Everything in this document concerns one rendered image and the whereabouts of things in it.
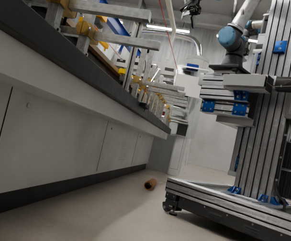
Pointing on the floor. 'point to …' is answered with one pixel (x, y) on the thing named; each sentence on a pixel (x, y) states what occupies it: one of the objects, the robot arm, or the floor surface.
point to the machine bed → (50, 146)
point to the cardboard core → (150, 184)
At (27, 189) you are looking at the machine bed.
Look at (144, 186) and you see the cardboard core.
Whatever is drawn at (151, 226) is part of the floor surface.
